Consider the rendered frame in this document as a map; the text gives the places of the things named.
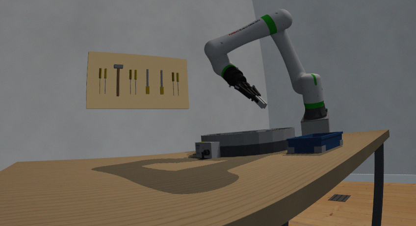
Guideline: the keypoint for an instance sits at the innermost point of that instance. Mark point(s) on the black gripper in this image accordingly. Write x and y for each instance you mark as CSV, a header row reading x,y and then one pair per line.
x,y
239,83

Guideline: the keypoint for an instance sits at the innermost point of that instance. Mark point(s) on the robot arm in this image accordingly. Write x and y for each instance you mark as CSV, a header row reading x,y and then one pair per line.
x,y
275,25

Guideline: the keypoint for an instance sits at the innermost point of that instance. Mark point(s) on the blue plastic crate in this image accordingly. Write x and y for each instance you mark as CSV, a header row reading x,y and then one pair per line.
x,y
314,143

